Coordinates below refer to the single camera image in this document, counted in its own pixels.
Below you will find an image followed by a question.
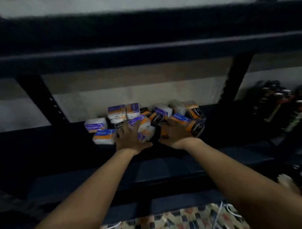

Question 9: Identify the row of green drink cans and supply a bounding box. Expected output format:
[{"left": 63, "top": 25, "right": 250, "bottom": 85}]
[{"left": 248, "top": 80, "right": 302, "bottom": 142}]

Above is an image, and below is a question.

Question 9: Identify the blue label dental floss box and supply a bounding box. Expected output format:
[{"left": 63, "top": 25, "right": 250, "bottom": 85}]
[{"left": 128, "top": 115, "right": 156, "bottom": 142}]

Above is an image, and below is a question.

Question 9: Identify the person's right forearm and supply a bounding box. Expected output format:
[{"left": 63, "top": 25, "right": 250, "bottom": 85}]
[{"left": 183, "top": 138, "right": 302, "bottom": 229}]

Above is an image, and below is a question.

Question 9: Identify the dark metal shelf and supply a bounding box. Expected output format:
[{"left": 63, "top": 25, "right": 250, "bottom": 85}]
[{"left": 0, "top": 0, "right": 302, "bottom": 229}]

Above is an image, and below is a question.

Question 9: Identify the white plastic bag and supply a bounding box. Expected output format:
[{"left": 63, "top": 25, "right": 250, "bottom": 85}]
[{"left": 277, "top": 173, "right": 302, "bottom": 196}]

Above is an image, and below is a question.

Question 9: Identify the black label dental floss box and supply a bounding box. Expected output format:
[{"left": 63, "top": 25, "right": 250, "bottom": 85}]
[{"left": 186, "top": 120, "right": 205, "bottom": 138}]

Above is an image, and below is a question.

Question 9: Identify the pile of dental floss boxes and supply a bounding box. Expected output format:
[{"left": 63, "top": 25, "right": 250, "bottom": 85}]
[{"left": 84, "top": 100, "right": 206, "bottom": 145}]

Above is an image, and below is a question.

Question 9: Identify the person's left hand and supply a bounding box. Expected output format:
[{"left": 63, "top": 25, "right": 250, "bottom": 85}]
[{"left": 115, "top": 120, "right": 153, "bottom": 157}]

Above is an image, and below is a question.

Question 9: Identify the person's right hand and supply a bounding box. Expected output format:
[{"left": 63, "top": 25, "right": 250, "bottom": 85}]
[{"left": 158, "top": 117, "right": 204, "bottom": 151}]

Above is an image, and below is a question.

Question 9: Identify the person's left forearm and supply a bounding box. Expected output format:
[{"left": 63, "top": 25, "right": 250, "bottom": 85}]
[{"left": 35, "top": 149, "right": 140, "bottom": 229}]

